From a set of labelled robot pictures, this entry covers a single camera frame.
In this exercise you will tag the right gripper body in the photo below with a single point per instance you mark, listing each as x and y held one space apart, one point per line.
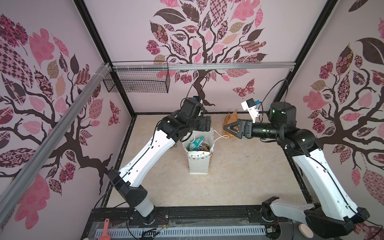
249 132

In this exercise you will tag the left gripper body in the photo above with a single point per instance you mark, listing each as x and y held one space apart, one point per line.
201 124

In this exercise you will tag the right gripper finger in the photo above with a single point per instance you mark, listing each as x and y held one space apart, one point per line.
234 125
233 133

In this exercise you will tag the orange snack packet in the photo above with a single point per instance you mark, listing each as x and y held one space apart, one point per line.
230 118

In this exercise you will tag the white patterned paper bag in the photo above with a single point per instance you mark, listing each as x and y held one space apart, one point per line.
199 162

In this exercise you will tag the yellow snack packet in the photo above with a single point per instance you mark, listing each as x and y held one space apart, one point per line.
205 147

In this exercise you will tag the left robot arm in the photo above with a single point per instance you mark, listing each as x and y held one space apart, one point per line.
168 131

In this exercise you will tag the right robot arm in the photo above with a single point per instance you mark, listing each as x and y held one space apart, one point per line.
335 214

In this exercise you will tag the teal snack packet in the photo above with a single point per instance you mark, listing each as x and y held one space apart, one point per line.
196 145

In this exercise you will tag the round beige pad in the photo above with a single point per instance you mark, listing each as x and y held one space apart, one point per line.
306 231

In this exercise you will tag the pink plastic scoop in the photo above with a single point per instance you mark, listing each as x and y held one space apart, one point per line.
105 235

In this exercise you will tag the black wire basket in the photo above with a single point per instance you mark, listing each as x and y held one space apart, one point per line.
138 77

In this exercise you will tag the back aluminium rail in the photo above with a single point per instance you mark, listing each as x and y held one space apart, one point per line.
220 66

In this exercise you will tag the aluminium rail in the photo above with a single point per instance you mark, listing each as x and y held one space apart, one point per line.
220 66
23 180

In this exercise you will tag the white slotted cable duct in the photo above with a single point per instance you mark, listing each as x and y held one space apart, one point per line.
186 232

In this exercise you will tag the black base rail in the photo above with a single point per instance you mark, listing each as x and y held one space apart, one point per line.
210 216

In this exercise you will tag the left aluminium rail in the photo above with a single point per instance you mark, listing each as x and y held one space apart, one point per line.
23 180

